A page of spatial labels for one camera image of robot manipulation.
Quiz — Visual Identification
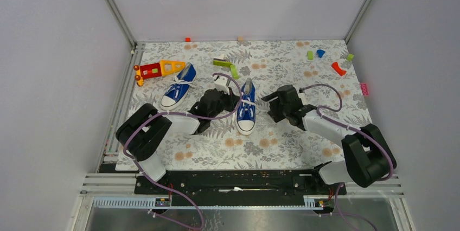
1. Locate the blue sneaker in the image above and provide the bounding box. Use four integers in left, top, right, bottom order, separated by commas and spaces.
234, 78, 256, 136
159, 62, 197, 111

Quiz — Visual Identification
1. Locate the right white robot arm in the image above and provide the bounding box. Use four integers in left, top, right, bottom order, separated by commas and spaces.
262, 85, 397, 194

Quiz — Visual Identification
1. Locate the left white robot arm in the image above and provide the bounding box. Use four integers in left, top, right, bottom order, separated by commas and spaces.
116, 89, 240, 194

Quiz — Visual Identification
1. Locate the floral table mat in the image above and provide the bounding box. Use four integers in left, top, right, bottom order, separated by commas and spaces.
141, 40, 371, 170

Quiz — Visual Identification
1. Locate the green block short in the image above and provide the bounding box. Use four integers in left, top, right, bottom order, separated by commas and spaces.
230, 65, 239, 80

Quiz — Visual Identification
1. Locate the green block long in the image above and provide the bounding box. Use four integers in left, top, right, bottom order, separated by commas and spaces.
213, 59, 233, 67

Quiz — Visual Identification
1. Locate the blue wedge block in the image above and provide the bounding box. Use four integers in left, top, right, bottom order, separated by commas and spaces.
316, 49, 325, 58

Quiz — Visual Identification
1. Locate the red arch block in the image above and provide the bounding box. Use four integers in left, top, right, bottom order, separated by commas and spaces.
331, 61, 347, 76

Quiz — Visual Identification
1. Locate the pink lego brick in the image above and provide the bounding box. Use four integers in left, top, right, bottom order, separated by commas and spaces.
360, 83, 369, 97

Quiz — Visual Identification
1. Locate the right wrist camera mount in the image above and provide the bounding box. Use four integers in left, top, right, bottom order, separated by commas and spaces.
297, 88, 308, 105

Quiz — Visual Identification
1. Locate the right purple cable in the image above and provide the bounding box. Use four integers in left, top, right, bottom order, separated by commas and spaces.
299, 84, 395, 231

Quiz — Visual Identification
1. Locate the purple cable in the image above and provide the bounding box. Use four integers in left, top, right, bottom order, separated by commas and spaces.
299, 84, 395, 231
123, 73, 243, 231

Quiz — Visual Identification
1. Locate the red yellow toy frame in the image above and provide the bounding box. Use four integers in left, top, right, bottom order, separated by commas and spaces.
133, 60, 186, 87

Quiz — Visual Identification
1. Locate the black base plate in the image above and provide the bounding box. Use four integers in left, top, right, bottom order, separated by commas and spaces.
134, 170, 359, 201

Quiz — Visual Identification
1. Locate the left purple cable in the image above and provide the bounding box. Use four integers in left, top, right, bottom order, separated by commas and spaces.
123, 73, 243, 231

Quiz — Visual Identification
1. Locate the grey slotted cable duct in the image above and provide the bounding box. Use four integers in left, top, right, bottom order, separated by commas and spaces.
93, 193, 333, 211

